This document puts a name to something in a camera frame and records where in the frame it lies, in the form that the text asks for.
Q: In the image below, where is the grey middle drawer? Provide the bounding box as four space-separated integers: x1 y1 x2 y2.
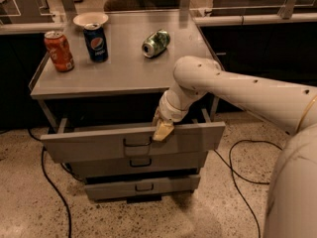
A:
70 151 208 178

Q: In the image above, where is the blue pepsi can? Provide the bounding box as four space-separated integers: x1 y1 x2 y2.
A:
83 23 108 62

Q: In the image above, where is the grey bottom drawer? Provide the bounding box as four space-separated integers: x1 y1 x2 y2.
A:
84 175 200 201

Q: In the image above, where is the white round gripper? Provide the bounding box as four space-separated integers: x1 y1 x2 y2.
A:
152 91 192 142

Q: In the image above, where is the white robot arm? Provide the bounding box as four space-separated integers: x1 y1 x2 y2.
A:
153 56 317 238

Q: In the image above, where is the black floor cable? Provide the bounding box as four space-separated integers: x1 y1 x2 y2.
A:
212 139 284 238
26 128 83 238

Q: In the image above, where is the grey drawer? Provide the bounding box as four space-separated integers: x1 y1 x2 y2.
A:
41 122 225 163
70 151 208 178
84 175 200 201

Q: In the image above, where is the black floor cable left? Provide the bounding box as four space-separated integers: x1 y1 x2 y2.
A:
26 128 83 238

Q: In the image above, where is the green crushed soda can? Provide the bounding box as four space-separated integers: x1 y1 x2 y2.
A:
142 29 170 59

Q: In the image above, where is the orange soda can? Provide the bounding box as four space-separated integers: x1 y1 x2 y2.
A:
45 31 74 72

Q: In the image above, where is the grey metal cabinet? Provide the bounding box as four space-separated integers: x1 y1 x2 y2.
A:
28 9 230 134

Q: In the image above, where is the grey top drawer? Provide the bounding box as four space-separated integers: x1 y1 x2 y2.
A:
41 122 225 163

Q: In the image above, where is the white bowl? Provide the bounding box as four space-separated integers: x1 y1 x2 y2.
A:
73 12 109 27

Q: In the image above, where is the black floor cable right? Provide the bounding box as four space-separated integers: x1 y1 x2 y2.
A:
212 139 284 238

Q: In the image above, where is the white horizontal rail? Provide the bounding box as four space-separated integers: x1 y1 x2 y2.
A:
193 13 317 27

